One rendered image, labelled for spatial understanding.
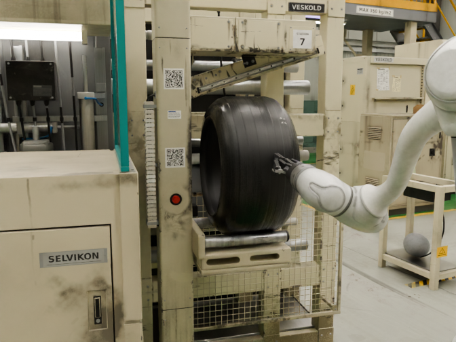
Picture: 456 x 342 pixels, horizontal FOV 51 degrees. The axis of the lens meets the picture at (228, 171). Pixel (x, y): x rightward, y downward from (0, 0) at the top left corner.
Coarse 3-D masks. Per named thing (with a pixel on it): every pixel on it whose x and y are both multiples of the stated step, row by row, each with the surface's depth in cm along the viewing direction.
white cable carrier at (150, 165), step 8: (144, 112) 176; (152, 112) 174; (144, 120) 178; (152, 120) 175; (152, 128) 175; (152, 136) 175; (152, 144) 176; (152, 152) 176; (152, 160) 177; (152, 168) 177; (152, 176) 178; (152, 184) 178; (152, 192) 178; (152, 200) 179; (152, 208) 179; (152, 216) 180
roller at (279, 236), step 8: (264, 232) 185; (272, 232) 186; (280, 232) 186; (208, 240) 178; (216, 240) 179; (224, 240) 179; (232, 240) 180; (240, 240) 181; (248, 240) 182; (256, 240) 183; (264, 240) 184; (272, 240) 184; (280, 240) 186
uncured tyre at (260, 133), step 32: (256, 96) 188; (224, 128) 171; (256, 128) 169; (288, 128) 173; (224, 160) 169; (256, 160) 166; (224, 192) 171; (256, 192) 168; (288, 192) 171; (224, 224) 179; (256, 224) 177
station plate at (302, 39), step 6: (294, 30) 209; (300, 30) 210; (306, 30) 211; (294, 36) 210; (300, 36) 210; (306, 36) 211; (294, 42) 210; (300, 42) 211; (306, 42) 212; (306, 48) 212
